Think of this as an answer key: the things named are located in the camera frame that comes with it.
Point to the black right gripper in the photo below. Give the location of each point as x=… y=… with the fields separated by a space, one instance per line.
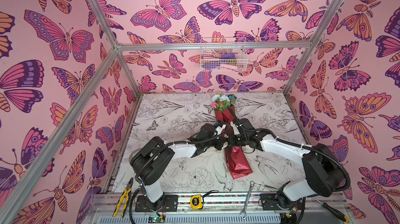
x=237 y=138

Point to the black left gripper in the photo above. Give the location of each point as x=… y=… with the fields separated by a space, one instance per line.
x=221 y=142

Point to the dark red wrapping paper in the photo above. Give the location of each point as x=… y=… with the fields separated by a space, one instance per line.
x=236 y=161

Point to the small pink fake rose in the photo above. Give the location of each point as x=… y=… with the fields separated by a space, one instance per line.
x=214 y=104

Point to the blue fake rose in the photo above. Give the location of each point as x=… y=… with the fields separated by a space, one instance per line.
x=232 y=99

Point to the white fake rose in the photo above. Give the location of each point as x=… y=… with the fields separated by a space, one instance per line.
x=222 y=100

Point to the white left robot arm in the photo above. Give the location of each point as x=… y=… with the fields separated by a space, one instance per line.
x=150 y=162

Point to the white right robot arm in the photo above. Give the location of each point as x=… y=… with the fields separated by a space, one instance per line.
x=323 y=173

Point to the yellow tape measure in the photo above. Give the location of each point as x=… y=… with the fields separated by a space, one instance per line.
x=196 y=202

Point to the silver combination wrench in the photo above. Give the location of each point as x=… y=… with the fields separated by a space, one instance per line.
x=243 y=213

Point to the green circuit board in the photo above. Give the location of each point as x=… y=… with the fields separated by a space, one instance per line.
x=155 y=219

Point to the black yellow screwdriver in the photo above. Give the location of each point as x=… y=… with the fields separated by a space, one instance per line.
x=336 y=213

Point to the white wire basket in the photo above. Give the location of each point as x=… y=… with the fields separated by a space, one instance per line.
x=235 y=60

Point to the yellow handled pliers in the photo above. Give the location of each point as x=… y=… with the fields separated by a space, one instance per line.
x=124 y=198

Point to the aluminium frame crossbar back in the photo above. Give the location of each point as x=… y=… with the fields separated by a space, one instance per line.
x=215 y=45

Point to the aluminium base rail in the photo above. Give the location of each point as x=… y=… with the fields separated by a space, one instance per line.
x=232 y=203

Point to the aluminium frame post left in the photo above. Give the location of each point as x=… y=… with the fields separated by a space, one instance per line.
x=115 y=52

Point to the aluminium frame post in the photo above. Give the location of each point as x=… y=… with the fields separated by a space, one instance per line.
x=115 y=52
x=317 y=36

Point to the aluminium frame post right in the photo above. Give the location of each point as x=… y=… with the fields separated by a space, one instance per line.
x=317 y=36

